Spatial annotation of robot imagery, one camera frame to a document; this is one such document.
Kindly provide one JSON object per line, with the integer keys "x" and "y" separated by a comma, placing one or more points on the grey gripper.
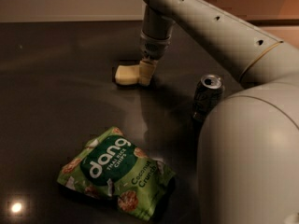
{"x": 153, "y": 46}

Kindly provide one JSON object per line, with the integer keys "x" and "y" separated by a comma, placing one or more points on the yellow sponge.
{"x": 127, "y": 75}

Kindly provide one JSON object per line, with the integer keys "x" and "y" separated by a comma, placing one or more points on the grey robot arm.
{"x": 248, "y": 149}

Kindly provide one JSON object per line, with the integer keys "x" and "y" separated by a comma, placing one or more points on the green rice chip bag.
{"x": 111, "y": 167}

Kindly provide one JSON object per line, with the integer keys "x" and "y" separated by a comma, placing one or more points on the open silver soda can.
{"x": 208, "y": 93}

